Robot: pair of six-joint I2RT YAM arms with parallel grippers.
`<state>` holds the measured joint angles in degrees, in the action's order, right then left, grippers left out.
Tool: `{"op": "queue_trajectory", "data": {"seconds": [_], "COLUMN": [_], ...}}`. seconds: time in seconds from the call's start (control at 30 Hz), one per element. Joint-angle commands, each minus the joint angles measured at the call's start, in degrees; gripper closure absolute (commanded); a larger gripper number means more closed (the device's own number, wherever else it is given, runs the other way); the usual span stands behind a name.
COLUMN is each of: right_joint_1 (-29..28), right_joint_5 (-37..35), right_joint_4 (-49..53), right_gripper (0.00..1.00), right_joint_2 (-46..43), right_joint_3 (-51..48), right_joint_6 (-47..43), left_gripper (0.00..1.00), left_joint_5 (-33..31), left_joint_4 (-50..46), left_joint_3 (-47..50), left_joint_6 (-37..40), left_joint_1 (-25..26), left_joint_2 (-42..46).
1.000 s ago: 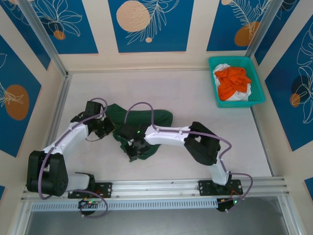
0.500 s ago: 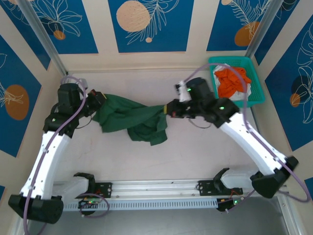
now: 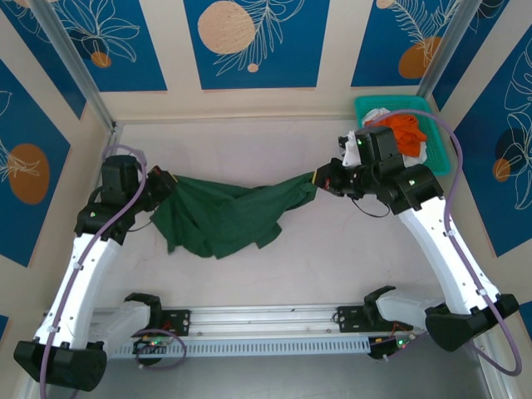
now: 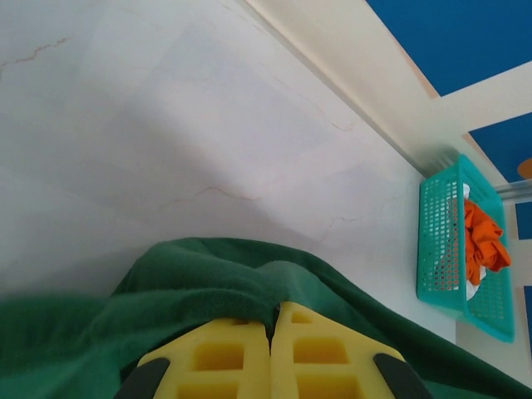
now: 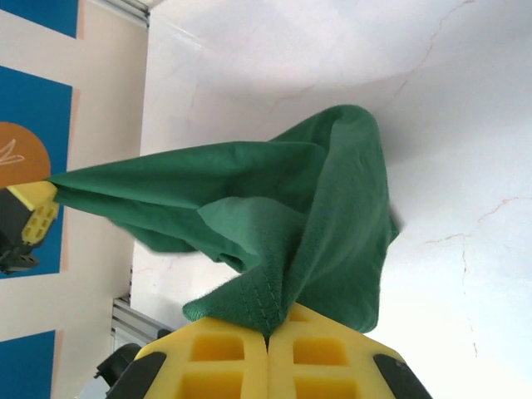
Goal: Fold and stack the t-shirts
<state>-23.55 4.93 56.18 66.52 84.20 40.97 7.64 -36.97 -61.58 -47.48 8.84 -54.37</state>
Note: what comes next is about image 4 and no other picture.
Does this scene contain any dark green t-shirt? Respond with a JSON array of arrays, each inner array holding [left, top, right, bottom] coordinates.
[[0, 236, 532, 399]]

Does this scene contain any orange t-shirt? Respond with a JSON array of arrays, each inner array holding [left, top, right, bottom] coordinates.
[[463, 198, 511, 288]]

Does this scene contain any white t-shirt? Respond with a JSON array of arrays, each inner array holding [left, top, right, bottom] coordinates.
[[461, 181, 488, 301]]

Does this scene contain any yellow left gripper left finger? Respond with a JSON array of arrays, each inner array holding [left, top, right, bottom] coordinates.
[[120, 318, 271, 399]]

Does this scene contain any aluminium frame post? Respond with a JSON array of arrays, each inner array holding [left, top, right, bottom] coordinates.
[[496, 179, 532, 204]]

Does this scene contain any blue floral wall panel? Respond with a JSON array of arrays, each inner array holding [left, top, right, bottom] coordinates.
[[515, 202, 532, 241], [468, 106, 532, 184]]

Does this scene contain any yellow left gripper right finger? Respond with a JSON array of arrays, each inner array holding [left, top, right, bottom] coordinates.
[[268, 301, 436, 399]]

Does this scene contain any teal plastic basket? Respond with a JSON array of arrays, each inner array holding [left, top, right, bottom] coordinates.
[[416, 154, 516, 345]]

